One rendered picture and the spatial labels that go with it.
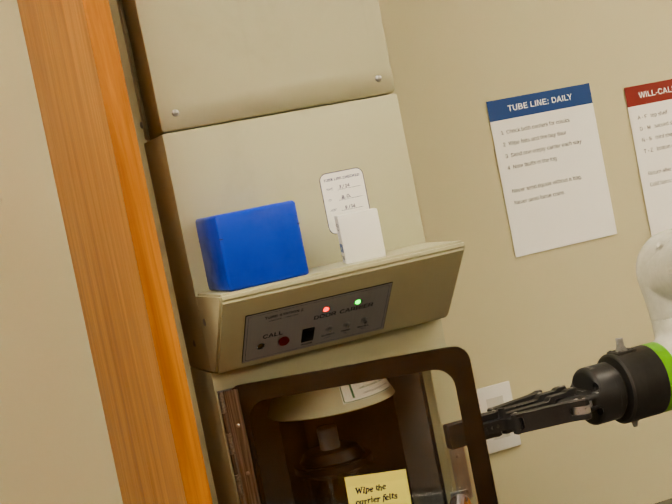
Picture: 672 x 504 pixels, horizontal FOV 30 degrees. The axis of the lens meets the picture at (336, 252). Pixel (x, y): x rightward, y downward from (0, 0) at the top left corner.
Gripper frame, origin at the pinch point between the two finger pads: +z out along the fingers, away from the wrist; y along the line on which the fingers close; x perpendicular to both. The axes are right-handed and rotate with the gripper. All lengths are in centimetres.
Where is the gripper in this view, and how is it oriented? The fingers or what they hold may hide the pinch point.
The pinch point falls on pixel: (472, 429)
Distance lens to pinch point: 157.0
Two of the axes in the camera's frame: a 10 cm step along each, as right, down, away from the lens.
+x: 2.0, 9.8, 0.5
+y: 3.5, -0.2, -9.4
